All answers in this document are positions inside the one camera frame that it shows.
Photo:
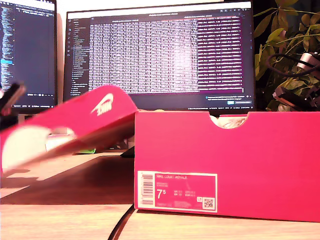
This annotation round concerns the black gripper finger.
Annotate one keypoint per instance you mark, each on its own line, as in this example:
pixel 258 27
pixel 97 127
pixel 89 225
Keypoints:
pixel 7 121
pixel 287 96

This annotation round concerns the small green flat packet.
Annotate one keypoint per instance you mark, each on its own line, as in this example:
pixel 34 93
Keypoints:
pixel 87 151

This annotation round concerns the red Nike shoebox with lid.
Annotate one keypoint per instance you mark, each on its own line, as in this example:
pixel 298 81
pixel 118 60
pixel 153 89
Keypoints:
pixel 237 155

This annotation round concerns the pale grey camera box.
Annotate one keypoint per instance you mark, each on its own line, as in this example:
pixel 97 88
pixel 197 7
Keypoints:
pixel 305 61

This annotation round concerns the white wrapping paper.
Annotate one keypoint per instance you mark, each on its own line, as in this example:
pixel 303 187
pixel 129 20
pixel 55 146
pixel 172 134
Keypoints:
pixel 230 123

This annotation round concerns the green leafy houseplant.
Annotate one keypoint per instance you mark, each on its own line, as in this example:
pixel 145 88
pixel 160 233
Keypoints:
pixel 277 40

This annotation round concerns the smaller dark computer monitor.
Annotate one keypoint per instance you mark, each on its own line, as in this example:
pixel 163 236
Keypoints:
pixel 30 55

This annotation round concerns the large wide computer monitor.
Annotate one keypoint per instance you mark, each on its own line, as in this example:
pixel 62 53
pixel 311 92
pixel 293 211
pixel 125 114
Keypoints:
pixel 160 55

